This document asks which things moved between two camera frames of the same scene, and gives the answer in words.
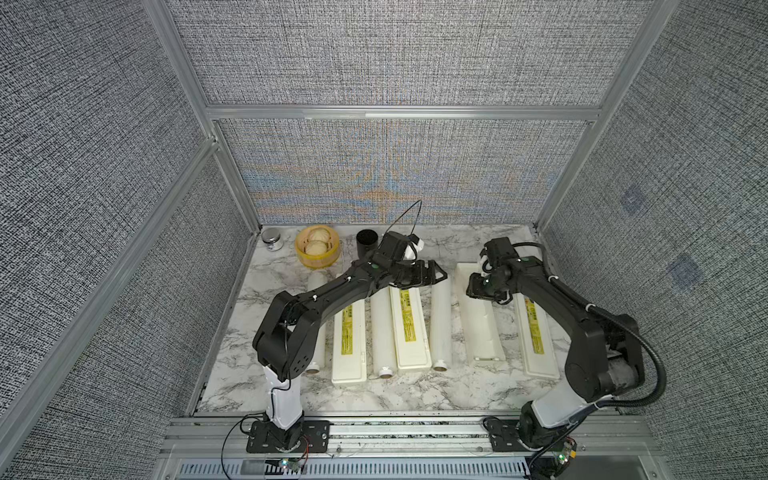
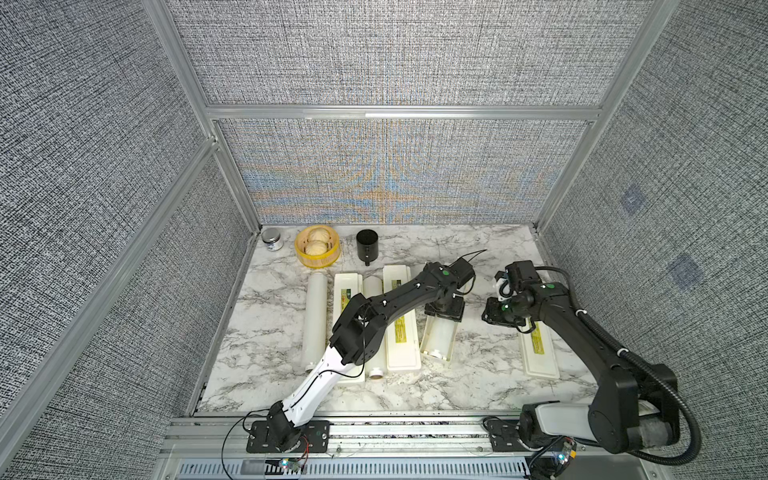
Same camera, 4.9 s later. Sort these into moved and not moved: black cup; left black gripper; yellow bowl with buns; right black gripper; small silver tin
Moved: left black gripper; right black gripper
Not moved: black cup; small silver tin; yellow bowl with buns
